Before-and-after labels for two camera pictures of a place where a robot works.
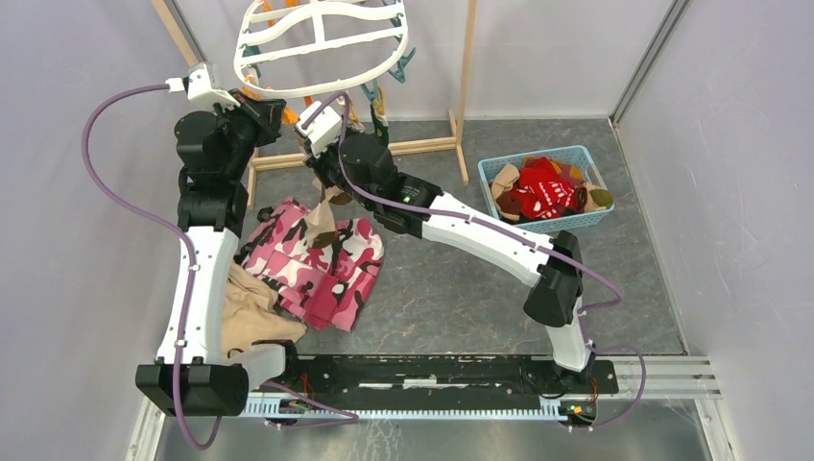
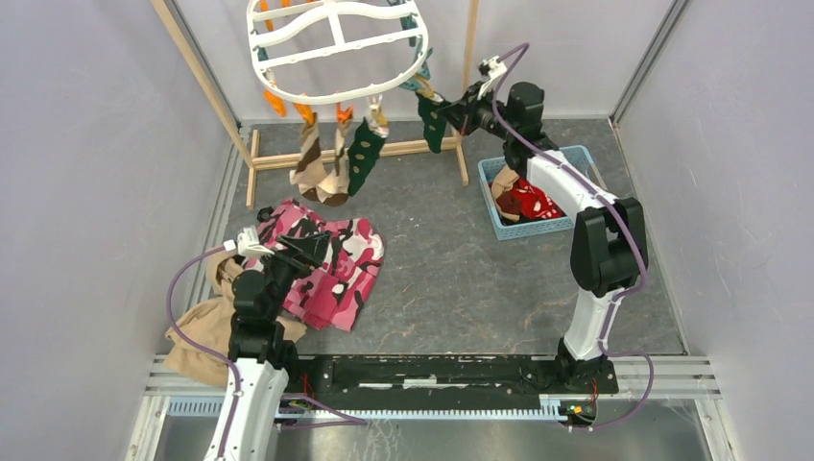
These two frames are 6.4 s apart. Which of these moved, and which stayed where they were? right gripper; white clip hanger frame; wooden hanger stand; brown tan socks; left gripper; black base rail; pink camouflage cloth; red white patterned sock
Moved: left gripper; right gripper; white clip hanger frame
Stayed: wooden hanger stand; pink camouflage cloth; brown tan socks; black base rail; red white patterned sock
